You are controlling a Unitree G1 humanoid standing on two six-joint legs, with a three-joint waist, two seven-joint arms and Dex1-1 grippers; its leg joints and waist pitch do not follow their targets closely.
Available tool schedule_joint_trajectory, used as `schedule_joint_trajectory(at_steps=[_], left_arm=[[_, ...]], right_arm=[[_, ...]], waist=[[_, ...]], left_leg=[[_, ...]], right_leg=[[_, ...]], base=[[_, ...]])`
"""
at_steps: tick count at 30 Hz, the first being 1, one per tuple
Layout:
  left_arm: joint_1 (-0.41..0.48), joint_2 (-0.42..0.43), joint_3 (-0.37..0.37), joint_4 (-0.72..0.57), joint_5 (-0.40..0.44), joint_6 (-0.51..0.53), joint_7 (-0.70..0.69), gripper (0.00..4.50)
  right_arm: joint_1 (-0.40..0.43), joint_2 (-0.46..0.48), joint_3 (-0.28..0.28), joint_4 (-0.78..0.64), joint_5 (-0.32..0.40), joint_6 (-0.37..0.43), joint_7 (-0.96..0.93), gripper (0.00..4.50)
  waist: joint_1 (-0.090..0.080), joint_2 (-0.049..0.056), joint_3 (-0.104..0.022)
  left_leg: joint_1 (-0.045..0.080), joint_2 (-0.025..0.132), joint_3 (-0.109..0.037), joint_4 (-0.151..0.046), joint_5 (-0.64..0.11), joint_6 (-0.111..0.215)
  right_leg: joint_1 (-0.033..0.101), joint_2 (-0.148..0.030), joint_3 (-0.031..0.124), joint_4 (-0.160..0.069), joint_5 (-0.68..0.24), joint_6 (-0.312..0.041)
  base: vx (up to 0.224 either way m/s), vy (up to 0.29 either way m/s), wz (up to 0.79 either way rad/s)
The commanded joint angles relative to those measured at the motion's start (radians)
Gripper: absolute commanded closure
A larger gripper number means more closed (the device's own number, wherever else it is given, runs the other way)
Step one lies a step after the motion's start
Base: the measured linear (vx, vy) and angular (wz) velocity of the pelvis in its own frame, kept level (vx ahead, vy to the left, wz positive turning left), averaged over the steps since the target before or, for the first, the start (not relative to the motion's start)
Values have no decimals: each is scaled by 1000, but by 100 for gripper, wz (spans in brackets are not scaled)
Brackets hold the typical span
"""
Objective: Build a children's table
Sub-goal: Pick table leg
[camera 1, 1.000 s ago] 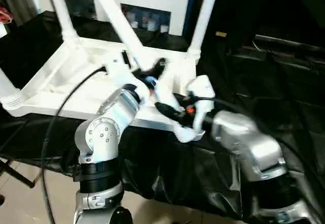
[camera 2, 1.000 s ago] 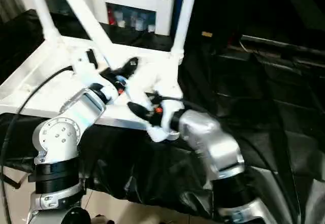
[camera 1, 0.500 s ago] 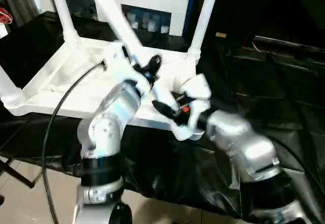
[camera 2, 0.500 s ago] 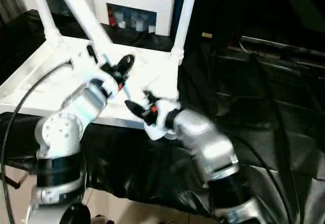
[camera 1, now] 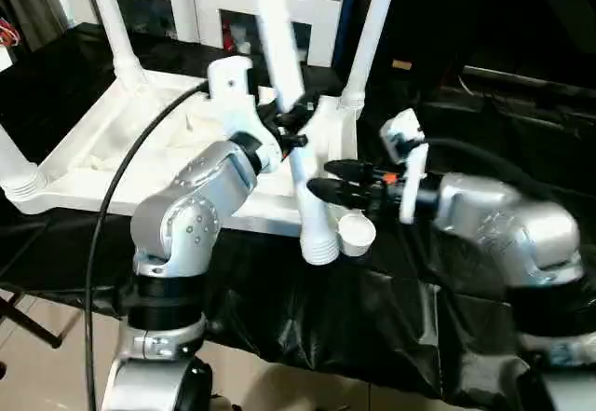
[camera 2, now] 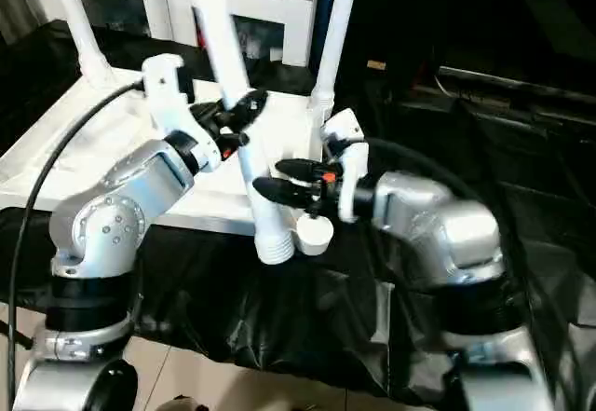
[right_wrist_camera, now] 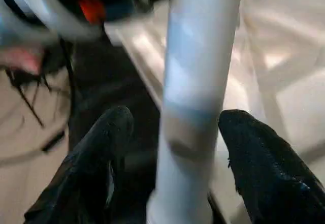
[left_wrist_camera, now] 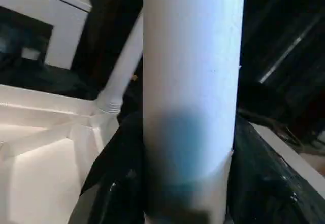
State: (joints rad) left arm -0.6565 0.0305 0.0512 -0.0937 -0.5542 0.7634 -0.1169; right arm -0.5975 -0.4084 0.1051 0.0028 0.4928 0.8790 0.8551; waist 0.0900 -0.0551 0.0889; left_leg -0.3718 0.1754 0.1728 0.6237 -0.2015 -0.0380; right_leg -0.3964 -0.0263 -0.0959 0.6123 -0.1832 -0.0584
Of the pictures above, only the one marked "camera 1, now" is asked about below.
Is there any white plastic table leg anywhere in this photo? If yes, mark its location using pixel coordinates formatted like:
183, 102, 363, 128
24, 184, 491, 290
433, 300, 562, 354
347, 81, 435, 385
250, 0, 342, 267
0, 124, 47, 199
335, 0, 402, 110
85, 0, 144, 91

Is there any white plastic table top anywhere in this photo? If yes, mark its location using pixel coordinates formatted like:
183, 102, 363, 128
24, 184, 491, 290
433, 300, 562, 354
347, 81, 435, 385
0, 63, 378, 259

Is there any black speaker cabinet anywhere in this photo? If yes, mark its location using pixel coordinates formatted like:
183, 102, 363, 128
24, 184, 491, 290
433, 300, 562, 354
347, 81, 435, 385
331, 0, 467, 86

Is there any black work mat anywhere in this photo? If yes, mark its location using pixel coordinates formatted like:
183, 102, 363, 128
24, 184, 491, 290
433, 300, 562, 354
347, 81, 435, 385
0, 23, 596, 411

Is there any black flat monitor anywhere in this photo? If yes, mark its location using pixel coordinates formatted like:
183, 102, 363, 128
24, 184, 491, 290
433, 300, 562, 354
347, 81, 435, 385
459, 63, 596, 104

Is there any grey curtain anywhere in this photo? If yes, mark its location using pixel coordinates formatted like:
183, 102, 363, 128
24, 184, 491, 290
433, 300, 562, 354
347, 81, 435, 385
0, 0, 72, 53

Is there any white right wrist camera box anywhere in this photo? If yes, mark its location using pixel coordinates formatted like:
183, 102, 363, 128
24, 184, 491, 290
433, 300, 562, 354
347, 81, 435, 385
378, 107, 430, 225

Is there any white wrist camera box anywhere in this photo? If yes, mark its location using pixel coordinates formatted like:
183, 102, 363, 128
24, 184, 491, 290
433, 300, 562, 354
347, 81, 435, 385
206, 55, 286, 175
378, 107, 430, 225

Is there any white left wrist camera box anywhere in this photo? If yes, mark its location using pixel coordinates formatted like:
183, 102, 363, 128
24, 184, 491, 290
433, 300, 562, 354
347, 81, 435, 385
206, 55, 286, 175

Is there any red wire bundle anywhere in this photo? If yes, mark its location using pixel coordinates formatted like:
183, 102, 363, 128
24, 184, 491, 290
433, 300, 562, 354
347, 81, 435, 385
0, 16, 23, 48

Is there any black metal folding frame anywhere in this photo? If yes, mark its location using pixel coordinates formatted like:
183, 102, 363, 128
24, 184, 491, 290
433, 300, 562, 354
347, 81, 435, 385
0, 289, 65, 349

